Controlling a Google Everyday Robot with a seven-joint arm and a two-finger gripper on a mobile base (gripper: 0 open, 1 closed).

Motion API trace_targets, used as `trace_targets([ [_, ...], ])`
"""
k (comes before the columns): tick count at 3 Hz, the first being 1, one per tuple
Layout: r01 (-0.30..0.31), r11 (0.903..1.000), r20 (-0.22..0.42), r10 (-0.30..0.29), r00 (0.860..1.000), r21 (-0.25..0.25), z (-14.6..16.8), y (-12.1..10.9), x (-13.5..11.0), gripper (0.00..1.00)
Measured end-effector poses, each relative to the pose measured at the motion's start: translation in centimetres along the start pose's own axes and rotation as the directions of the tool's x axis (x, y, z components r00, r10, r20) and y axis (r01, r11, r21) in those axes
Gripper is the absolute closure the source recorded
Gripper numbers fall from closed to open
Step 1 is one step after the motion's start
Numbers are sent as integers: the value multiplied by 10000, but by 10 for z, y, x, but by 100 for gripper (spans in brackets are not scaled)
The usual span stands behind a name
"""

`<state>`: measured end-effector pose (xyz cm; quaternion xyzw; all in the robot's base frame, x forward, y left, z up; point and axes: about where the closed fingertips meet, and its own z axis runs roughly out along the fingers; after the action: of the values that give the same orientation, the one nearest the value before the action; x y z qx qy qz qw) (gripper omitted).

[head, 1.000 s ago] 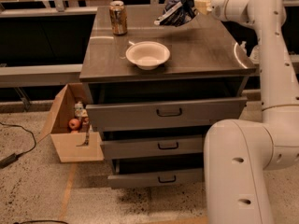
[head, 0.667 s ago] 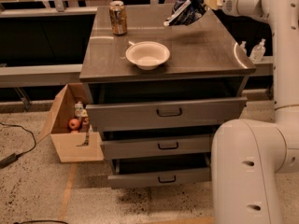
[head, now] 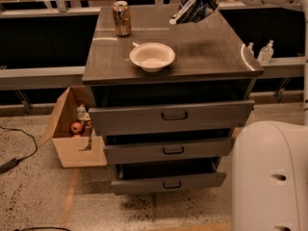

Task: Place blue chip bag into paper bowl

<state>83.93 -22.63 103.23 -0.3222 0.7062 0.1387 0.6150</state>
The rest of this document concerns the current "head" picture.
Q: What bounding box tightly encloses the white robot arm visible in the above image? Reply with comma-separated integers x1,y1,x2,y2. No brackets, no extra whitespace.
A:
227,0,308,231

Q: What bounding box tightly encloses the black power cable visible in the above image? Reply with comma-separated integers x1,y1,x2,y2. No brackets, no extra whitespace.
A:
0,125,39,175

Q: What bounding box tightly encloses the gold soda can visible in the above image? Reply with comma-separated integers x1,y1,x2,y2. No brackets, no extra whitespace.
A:
113,1,131,37

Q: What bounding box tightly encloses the open cardboard box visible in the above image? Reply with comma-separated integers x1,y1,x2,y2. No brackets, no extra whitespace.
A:
38,86,107,167

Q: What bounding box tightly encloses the bottom grey drawer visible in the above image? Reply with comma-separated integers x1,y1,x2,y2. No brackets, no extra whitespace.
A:
111,172,226,194

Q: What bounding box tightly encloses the blue chip bag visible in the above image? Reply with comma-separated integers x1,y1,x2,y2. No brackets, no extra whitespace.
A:
169,0,218,25

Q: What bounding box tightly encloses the clear sanitizer bottle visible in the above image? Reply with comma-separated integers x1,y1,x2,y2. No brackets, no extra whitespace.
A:
257,39,273,64

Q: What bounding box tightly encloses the middle grey drawer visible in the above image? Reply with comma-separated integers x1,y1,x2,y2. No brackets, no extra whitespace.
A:
104,137,233,165

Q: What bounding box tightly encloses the grey drawer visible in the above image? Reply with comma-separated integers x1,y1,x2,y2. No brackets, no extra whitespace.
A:
111,172,226,194
90,100,254,137
104,137,233,165

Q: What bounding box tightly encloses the white paper bowl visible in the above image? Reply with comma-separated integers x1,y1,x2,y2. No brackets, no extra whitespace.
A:
130,42,175,72

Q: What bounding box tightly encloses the top grey drawer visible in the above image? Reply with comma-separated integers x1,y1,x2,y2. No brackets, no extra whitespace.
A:
90,100,254,137

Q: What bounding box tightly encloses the grey drawer cabinet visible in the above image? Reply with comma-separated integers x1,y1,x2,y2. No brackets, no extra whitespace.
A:
83,5,264,194

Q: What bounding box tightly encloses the red apple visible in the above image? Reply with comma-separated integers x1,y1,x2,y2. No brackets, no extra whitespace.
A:
70,122,84,135

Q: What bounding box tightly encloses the grey metal rail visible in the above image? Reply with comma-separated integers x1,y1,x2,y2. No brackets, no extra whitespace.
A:
0,66,85,90

